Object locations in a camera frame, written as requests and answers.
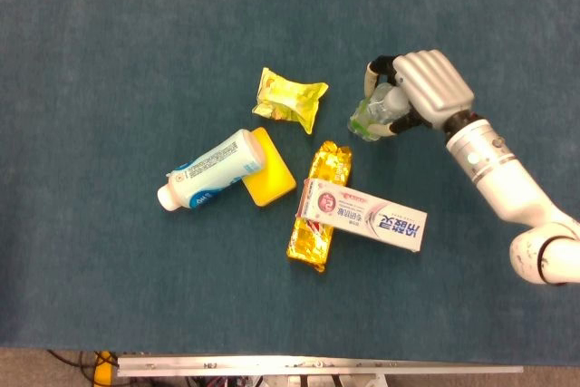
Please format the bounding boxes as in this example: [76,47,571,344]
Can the yellow-green snack packet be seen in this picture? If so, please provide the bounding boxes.
[251,67,330,136]

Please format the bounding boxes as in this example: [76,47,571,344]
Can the gold foil biscuit pack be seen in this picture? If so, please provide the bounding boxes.
[285,140,353,274]

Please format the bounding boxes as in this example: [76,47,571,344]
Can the white toothpaste box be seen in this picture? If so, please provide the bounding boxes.
[294,178,429,253]

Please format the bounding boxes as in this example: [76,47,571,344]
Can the black floor cables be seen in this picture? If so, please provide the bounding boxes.
[47,349,119,387]

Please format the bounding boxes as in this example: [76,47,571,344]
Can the blue table cloth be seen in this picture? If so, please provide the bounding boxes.
[0,0,580,366]

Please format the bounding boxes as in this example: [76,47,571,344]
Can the clear water bottle green label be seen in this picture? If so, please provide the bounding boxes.
[347,82,411,142]

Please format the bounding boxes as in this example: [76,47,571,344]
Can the yellow scouring sponge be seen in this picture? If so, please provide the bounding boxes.
[240,126,297,208]

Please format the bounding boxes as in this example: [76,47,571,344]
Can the white blue yogurt bottle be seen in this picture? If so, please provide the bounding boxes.
[157,128,267,213]

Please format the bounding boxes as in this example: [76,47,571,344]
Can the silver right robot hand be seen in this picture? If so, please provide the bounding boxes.
[364,49,476,139]

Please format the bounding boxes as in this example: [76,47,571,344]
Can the aluminium frame rail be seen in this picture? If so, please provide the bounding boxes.
[116,354,525,378]

